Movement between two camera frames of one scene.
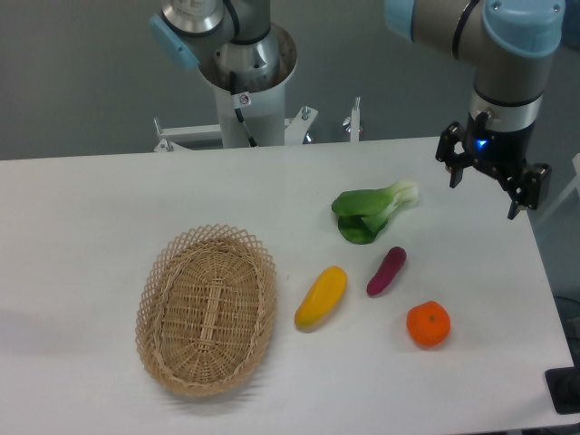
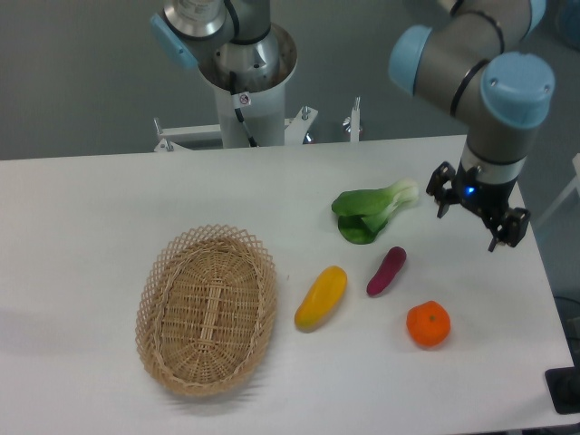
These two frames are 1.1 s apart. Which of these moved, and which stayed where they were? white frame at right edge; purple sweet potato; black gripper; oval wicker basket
Moved: black gripper
Stayed: oval wicker basket; white frame at right edge; purple sweet potato
